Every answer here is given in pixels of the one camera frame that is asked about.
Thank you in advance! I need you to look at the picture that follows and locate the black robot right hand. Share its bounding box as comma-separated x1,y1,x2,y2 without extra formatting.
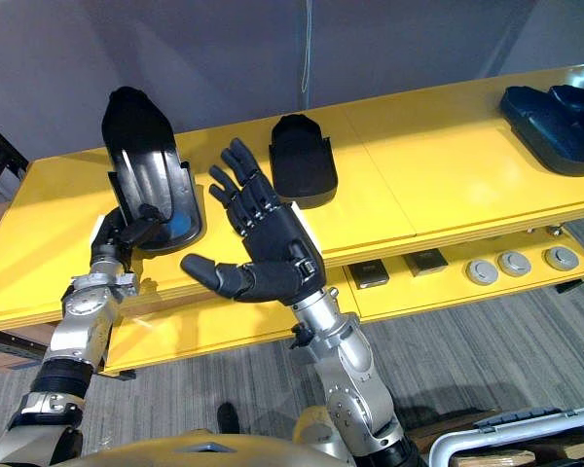
179,137,328,308

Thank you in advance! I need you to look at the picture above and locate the grey round metal part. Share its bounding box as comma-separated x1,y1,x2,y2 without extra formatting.
543,245,581,272
496,250,533,278
464,259,499,286

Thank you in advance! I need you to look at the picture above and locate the dark square metal part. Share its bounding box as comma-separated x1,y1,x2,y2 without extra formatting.
347,259,391,291
402,248,451,278

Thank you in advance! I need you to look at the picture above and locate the yellow shelf board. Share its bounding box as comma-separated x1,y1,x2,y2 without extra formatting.
101,228,584,376
0,61,584,336

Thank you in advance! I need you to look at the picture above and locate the black plastic housing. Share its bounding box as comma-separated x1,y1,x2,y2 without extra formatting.
268,114,340,211
100,86,206,254
547,84,584,128
497,86,584,177

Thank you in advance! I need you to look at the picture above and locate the thin blue hanging cable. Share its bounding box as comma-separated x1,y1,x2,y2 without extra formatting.
298,0,313,94

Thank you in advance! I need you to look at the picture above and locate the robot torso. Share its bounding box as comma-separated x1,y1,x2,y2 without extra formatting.
75,427,354,467

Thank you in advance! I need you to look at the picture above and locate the white plastic crate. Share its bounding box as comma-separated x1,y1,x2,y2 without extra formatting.
426,403,584,467

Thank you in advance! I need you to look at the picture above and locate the black metal shelf frame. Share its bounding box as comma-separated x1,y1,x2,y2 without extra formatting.
0,114,31,208

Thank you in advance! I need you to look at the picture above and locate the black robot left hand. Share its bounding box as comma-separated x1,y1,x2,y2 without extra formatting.
90,203,164,268

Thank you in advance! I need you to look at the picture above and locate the dark robot foot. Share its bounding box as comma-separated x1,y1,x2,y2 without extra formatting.
216,402,240,435

